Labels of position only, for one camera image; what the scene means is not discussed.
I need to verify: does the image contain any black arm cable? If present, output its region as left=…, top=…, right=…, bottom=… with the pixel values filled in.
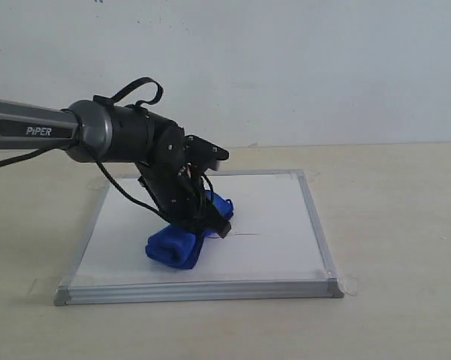
left=0, top=76, right=173, bottom=226

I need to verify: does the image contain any blue microfiber cloth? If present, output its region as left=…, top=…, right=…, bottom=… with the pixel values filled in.
left=144, top=190, right=232, bottom=270

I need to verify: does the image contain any aluminium framed whiteboard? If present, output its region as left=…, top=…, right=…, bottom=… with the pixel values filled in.
left=54, top=169, right=344, bottom=306

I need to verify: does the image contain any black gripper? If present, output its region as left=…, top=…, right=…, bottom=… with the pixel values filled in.
left=137, top=157, right=232, bottom=239

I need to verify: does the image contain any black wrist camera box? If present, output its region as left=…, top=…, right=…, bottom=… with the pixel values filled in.
left=185, top=134, right=230, bottom=172

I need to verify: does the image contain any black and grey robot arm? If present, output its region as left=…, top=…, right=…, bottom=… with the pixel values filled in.
left=0, top=97, right=231, bottom=238

